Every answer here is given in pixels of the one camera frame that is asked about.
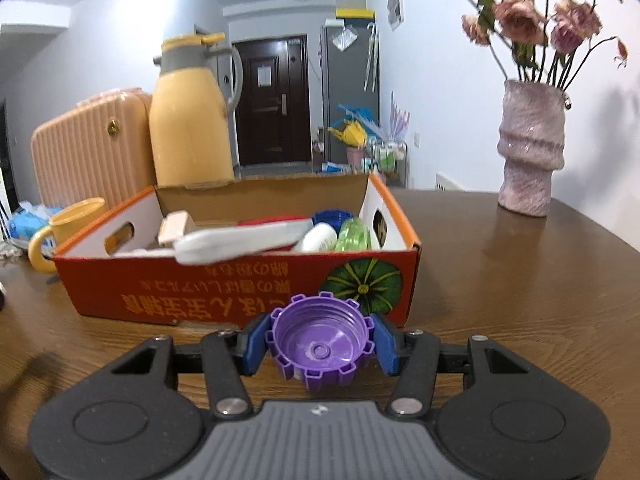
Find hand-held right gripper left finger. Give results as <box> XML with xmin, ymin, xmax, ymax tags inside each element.
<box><xmin>110</xmin><ymin>312</ymin><xmax>273</xmax><ymax>418</ymax></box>

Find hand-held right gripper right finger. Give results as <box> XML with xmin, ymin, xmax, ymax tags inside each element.
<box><xmin>370</xmin><ymin>314</ymin><xmax>531</xmax><ymax>418</ymax></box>

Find red orange cardboard box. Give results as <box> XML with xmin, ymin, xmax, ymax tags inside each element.
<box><xmin>51</xmin><ymin>172</ymin><xmax>422</xmax><ymax>328</ymax></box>

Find purple ridged bottle cap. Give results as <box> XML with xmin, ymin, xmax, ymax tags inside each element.
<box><xmin>269</xmin><ymin>292</ymin><xmax>377</xmax><ymax>392</ymax></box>

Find red white lint brush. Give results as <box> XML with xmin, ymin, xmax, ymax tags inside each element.
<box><xmin>174</xmin><ymin>215</ymin><xmax>313</xmax><ymax>265</ymax></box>

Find small white bottle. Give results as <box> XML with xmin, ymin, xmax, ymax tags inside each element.
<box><xmin>295</xmin><ymin>223</ymin><xmax>338</xmax><ymax>253</ymax></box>

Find cream power adapter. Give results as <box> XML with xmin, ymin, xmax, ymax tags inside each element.
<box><xmin>157</xmin><ymin>211</ymin><xmax>197</xmax><ymax>248</ymax></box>

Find green plastic bottle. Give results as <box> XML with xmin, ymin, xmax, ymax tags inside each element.
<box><xmin>332</xmin><ymin>217</ymin><xmax>373</xmax><ymax>252</ymax></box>

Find blue bottle cap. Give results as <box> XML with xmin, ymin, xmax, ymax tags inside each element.
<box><xmin>312</xmin><ymin>209</ymin><xmax>353</xmax><ymax>228</ymax></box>

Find yellow mug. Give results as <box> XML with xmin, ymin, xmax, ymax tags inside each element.
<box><xmin>27</xmin><ymin>197</ymin><xmax>107</xmax><ymax>275</ymax></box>

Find yellow plastic toy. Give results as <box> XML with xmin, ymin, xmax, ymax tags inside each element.
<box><xmin>327</xmin><ymin>120</ymin><xmax>368</xmax><ymax>148</ymax></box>

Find dark wooden door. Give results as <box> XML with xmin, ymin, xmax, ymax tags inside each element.
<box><xmin>232</xmin><ymin>36</ymin><xmax>308</xmax><ymax>167</ymax></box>

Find purple feather decoration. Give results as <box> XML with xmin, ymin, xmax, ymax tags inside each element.
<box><xmin>387</xmin><ymin>92</ymin><xmax>412</xmax><ymax>143</ymax></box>

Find yellow thermos jug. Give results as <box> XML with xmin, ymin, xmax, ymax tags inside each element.
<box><xmin>149</xmin><ymin>32</ymin><xmax>244</xmax><ymax>188</ymax></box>

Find blue plastic item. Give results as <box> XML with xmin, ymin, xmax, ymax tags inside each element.
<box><xmin>337</xmin><ymin>104</ymin><xmax>378</xmax><ymax>126</ymax></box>

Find pink ceramic vase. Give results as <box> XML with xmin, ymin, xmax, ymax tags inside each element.
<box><xmin>496</xmin><ymin>79</ymin><xmax>568</xmax><ymax>218</ymax></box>

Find pink ribbed suitcase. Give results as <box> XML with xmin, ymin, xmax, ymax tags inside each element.
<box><xmin>31</xmin><ymin>87</ymin><xmax>158</xmax><ymax>211</ymax></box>

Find grey refrigerator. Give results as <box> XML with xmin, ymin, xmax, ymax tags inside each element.
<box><xmin>320</xmin><ymin>22</ymin><xmax>381</xmax><ymax>161</ymax></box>

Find clear hanging umbrella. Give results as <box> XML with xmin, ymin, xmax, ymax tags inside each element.
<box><xmin>364</xmin><ymin>22</ymin><xmax>379</xmax><ymax>93</ymax></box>

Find clear plastic bag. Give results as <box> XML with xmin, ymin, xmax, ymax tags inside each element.
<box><xmin>331</xmin><ymin>27</ymin><xmax>358</xmax><ymax>53</ymax></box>

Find dried pink flowers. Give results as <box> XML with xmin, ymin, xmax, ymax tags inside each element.
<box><xmin>385</xmin><ymin>0</ymin><xmax>631</xmax><ymax>93</ymax></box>

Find wire storage rack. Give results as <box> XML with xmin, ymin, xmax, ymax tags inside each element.
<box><xmin>370</xmin><ymin>141</ymin><xmax>408</xmax><ymax>181</ymax></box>

